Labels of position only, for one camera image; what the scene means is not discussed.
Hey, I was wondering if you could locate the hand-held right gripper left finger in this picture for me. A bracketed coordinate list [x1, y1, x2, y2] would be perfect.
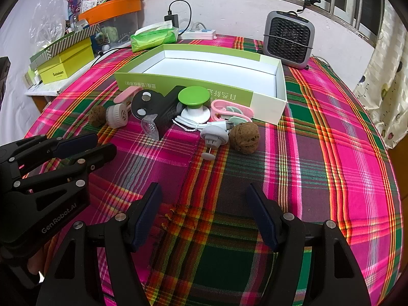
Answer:
[36, 182, 163, 306]

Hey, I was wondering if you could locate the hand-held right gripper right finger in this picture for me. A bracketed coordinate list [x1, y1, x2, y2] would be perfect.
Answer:
[246, 183, 383, 306]

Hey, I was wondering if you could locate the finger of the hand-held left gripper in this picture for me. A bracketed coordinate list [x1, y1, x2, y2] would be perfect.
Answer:
[0, 134, 99, 172]
[9, 143, 117, 203]

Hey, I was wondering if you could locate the brown walnut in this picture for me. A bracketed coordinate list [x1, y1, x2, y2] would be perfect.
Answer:
[230, 123, 260, 151]
[88, 108, 107, 127]

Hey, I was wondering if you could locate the pink white clip device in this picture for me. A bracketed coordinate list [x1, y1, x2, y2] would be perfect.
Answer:
[106, 89, 137, 129]

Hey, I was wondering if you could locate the black oval magnetic disc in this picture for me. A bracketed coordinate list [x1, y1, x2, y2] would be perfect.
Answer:
[132, 91, 163, 119]

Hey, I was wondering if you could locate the black rectangular light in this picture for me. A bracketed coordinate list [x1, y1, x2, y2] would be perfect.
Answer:
[140, 85, 187, 141]

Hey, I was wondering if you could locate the white suction hook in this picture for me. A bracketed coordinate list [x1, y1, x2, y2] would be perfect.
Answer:
[201, 124, 229, 160]

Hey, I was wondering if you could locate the white usb cable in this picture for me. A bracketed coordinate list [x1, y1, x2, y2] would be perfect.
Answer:
[172, 115, 236, 133]

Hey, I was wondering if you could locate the green knob white base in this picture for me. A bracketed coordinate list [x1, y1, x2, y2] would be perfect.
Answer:
[176, 87, 213, 124]

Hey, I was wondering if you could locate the pink mint silicone holder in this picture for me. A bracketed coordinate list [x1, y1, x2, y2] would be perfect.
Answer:
[210, 99, 256, 126]

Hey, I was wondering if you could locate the green white cardboard box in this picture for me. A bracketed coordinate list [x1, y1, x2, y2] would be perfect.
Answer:
[114, 44, 288, 125]

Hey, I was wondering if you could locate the white side table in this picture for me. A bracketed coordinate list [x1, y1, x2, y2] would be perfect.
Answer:
[25, 64, 106, 98]

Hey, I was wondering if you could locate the pink green plaid tablecloth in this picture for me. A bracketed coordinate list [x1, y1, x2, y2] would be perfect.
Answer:
[0, 35, 404, 306]

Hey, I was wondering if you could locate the yellow-green box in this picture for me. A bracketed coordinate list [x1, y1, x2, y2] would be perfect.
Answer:
[37, 36, 95, 85]

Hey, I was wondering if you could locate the striped box lid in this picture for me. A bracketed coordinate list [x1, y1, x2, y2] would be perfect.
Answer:
[30, 25, 99, 69]

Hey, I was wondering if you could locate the clear plastic bag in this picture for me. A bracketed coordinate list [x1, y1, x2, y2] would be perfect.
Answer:
[30, 5, 69, 52]

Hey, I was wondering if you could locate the clear plastic storage bin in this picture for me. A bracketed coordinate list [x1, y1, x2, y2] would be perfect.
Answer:
[92, 9, 142, 50]

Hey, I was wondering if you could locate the green tissue pack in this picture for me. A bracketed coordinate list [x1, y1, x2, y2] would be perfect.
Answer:
[130, 21, 180, 52]

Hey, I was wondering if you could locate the orange bin lid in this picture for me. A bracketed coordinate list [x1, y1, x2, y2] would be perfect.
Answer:
[78, 0, 142, 25]

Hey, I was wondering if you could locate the pile of small packets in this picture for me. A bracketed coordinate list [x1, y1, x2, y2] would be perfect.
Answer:
[81, 0, 109, 15]

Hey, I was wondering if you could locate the white power strip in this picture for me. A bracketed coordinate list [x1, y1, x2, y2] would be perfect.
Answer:
[178, 27, 217, 40]

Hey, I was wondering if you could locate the grey space heater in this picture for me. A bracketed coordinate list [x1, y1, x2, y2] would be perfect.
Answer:
[263, 10, 316, 70]

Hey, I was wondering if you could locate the cream patterned curtain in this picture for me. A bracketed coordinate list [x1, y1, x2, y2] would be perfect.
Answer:
[352, 3, 408, 149]

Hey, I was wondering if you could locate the thin black cable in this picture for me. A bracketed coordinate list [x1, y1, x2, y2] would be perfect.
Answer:
[94, 47, 133, 58]

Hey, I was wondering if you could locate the black heater cable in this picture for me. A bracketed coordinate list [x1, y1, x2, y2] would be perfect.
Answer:
[304, 56, 332, 71]

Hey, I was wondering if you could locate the black charger cable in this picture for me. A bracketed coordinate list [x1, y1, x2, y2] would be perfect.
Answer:
[168, 0, 193, 35]

